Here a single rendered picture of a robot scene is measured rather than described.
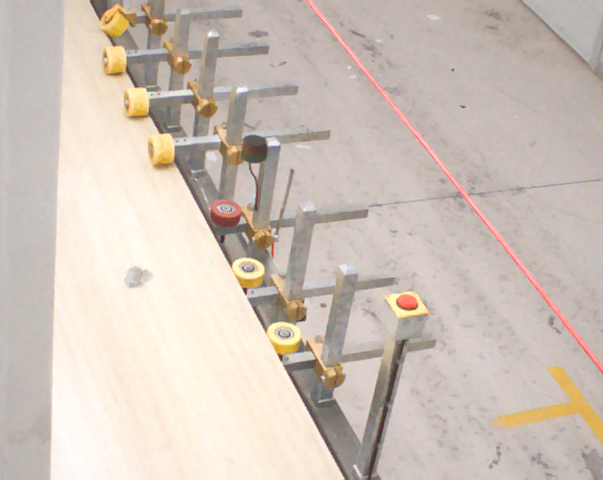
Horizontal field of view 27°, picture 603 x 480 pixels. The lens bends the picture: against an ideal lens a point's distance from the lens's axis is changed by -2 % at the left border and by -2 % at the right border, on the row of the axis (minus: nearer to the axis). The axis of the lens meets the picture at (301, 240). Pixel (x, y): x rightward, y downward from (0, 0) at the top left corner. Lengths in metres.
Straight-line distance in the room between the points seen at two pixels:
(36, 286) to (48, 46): 0.25
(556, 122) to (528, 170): 0.49
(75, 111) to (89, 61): 0.30
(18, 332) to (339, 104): 4.59
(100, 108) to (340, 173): 1.73
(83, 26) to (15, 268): 3.05
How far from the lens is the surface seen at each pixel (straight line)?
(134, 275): 3.12
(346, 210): 3.54
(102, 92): 3.85
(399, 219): 5.08
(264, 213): 3.37
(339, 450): 3.06
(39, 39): 1.06
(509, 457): 4.19
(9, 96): 1.08
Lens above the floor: 2.85
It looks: 36 degrees down
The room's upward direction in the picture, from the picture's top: 10 degrees clockwise
